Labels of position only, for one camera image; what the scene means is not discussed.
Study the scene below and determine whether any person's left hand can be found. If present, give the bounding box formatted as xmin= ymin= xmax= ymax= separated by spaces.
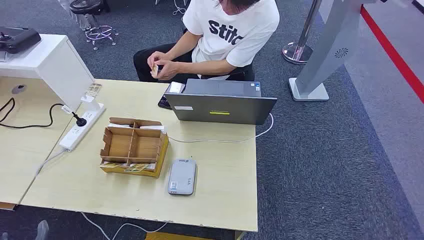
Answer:
xmin=154 ymin=60 xmax=181 ymax=81

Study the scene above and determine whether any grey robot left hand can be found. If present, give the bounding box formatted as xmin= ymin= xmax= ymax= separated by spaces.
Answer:
xmin=34 ymin=219 xmax=50 ymax=240

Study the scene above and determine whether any person's right hand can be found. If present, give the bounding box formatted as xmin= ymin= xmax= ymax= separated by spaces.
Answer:
xmin=147 ymin=50 xmax=170 ymax=71

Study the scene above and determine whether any clear acrylic card holder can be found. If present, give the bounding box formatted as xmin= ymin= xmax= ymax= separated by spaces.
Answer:
xmin=83 ymin=82 xmax=103 ymax=99

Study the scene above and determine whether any person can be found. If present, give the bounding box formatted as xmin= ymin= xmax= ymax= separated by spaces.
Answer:
xmin=133 ymin=0 xmax=281 ymax=84

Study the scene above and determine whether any grey card reader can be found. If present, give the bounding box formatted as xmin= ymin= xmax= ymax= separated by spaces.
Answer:
xmin=167 ymin=158 xmax=197 ymax=196

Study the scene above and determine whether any black phone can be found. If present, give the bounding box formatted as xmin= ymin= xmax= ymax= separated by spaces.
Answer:
xmin=157 ymin=82 xmax=186 ymax=110

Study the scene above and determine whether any grey laptop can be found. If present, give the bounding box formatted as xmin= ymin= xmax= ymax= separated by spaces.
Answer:
xmin=164 ymin=78 xmax=278 ymax=126

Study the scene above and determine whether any white power adapter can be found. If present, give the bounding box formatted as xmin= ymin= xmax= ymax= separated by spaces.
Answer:
xmin=80 ymin=95 xmax=102 ymax=113

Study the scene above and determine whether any wooden compartment box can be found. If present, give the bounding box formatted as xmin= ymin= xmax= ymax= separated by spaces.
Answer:
xmin=99 ymin=116 xmax=170 ymax=179

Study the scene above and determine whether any black round stool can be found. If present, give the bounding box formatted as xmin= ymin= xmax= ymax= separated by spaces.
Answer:
xmin=68 ymin=0 xmax=111 ymax=16

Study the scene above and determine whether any white cabinet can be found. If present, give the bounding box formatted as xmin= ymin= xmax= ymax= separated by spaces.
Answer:
xmin=0 ymin=33 xmax=96 ymax=113

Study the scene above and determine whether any white power strip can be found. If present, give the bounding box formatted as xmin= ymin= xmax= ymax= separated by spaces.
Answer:
xmin=59 ymin=102 xmax=106 ymax=152

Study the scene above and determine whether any yellow board under desk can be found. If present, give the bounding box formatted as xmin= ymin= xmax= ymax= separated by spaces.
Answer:
xmin=145 ymin=231 xmax=213 ymax=240

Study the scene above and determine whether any black joystick controller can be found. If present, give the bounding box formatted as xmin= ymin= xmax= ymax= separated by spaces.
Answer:
xmin=0 ymin=26 xmax=43 ymax=55

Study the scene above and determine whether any grey kiosk stand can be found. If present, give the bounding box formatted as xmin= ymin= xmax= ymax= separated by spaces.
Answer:
xmin=288 ymin=0 xmax=385 ymax=102

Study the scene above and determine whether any white power strip cable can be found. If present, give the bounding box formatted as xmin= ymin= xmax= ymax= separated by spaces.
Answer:
xmin=34 ymin=149 xmax=69 ymax=176

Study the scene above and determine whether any white cable under desk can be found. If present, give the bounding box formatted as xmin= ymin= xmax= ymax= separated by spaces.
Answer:
xmin=81 ymin=211 xmax=169 ymax=240

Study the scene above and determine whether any white laptop cable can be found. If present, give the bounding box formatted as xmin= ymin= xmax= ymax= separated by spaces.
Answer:
xmin=167 ymin=112 xmax=275 ymax=144

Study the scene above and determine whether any chrome stanchion post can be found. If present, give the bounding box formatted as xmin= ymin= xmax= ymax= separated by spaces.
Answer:
xmin=281 ymin=0 xmax=324 ymax=65

